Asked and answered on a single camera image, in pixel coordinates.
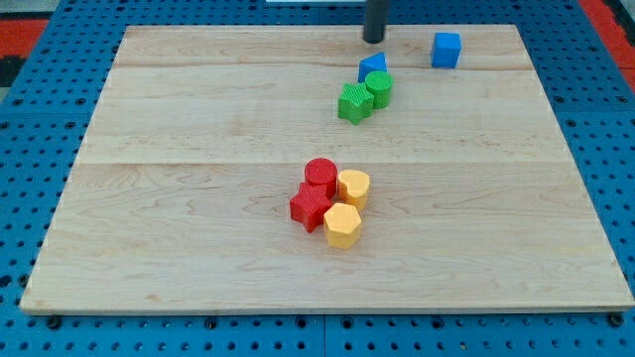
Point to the green star block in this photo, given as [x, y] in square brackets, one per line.
[355, 103]

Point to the red cylinder block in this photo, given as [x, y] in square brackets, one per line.
[322, 171]

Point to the wooden board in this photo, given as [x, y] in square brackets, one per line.
[178, 199]

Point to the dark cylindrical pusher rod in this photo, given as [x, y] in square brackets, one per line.
[375, 20]

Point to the red star block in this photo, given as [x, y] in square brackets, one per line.
[309, 205]

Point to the blue cube block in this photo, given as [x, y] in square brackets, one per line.
[446, 50]

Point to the yellow hexagon block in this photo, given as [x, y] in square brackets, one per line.
[342, 225]

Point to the yellow heart block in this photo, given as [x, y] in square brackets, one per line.
[353, 188]

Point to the green cylinder block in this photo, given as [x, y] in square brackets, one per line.
[379, 84]

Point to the blue triangle block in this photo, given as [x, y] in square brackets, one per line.
[376, 62]

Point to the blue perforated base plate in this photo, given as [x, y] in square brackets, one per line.
[47, 110]

